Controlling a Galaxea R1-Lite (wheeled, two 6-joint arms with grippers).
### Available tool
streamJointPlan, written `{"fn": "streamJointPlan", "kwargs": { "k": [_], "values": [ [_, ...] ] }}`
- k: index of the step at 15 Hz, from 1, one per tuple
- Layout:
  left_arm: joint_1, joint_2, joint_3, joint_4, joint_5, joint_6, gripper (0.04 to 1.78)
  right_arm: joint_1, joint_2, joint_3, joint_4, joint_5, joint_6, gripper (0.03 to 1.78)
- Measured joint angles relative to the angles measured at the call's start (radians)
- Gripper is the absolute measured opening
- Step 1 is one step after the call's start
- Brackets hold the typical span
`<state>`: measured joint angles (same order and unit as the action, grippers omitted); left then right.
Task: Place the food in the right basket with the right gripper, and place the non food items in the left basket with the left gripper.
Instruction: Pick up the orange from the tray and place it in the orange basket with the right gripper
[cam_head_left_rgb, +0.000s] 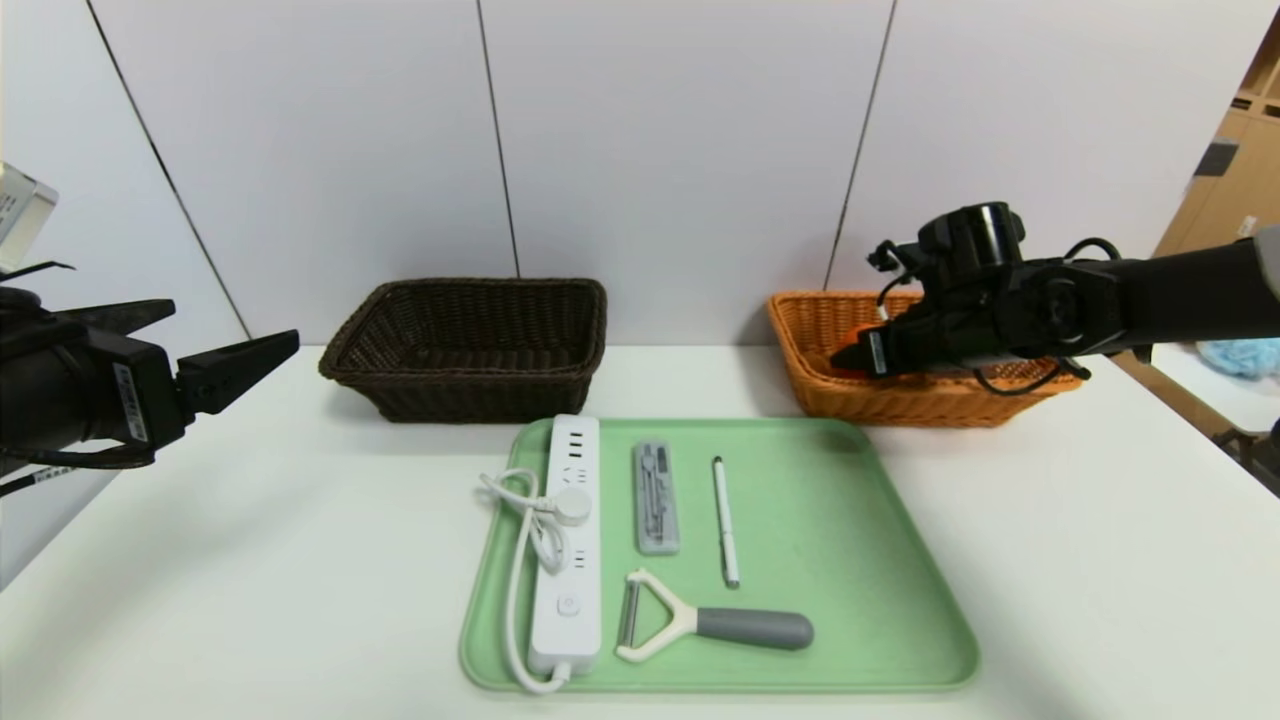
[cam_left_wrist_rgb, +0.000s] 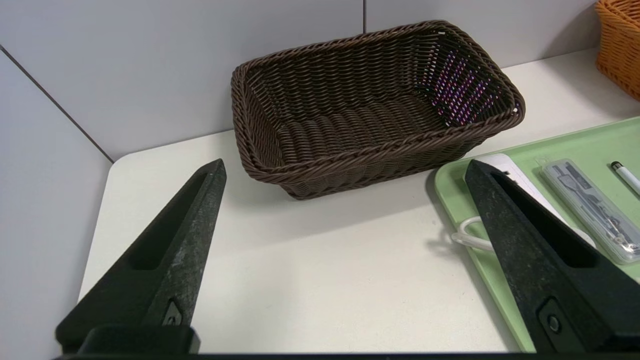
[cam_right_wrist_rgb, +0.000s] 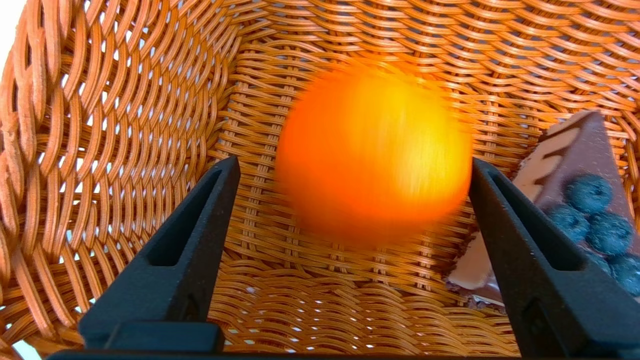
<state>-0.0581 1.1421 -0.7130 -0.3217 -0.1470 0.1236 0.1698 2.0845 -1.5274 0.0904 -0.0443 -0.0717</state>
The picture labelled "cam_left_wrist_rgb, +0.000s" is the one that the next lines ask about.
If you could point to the orange wicker basket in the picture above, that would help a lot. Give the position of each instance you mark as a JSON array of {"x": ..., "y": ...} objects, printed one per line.
[{"x": 622, "y": 50}]

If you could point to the white pen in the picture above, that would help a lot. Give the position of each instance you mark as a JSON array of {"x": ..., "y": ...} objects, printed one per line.
[{"x": 627, "y": 176}]

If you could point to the grey clear compass case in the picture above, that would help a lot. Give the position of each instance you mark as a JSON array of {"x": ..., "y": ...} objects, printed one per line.
[{"x": 595, "y": 210}]

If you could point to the dark brown wicker basket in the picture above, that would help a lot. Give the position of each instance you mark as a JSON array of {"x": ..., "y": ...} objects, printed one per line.
[{"x": 360, "y": 165}]

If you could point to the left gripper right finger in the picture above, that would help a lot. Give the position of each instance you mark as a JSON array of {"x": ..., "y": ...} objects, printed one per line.
[{"x": 530, "y": 260}]

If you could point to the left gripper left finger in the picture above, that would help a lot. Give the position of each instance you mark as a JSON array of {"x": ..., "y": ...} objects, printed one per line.
[{"x": 185, "y": 260}]

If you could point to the light green plastic tray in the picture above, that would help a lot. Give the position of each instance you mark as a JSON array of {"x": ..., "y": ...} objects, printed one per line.
[{"x": 575, "y": 150}]

